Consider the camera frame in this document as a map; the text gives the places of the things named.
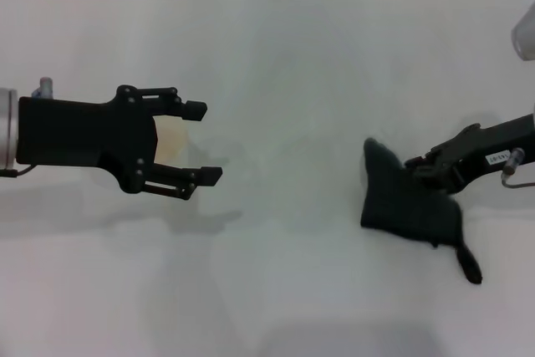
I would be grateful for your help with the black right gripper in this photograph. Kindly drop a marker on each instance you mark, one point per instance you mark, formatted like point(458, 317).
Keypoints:
point(480, 148)

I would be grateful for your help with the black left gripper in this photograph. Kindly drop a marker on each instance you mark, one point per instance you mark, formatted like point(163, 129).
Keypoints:
point(83, 131)

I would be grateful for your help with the dark blue rag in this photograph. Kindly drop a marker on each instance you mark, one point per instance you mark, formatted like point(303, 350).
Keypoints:
point(397, 206)

